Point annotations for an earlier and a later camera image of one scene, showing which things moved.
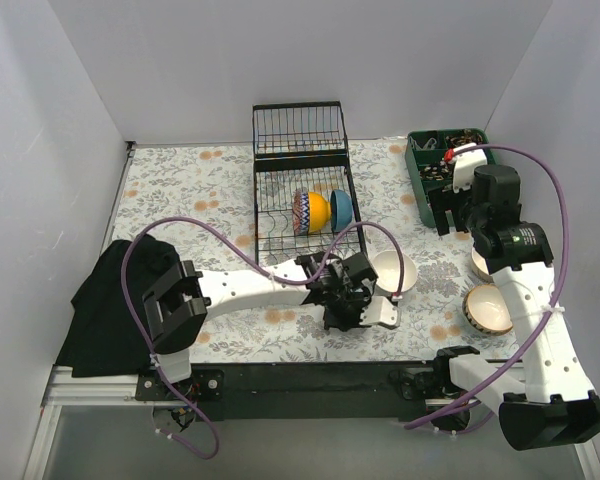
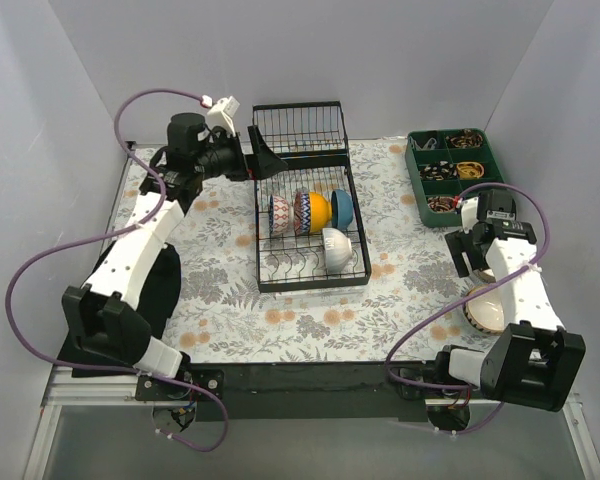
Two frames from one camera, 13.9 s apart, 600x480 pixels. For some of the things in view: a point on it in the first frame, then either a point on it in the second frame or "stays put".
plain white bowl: x=388 y=268 to x=338 y=249
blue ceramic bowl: x=341 y=210 stays put
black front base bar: x=280 y=392 stays put
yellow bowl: x=319 y=211 stays put
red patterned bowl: x=300 y=212 stays put
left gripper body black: x=344 y=315 to x=250 y=157
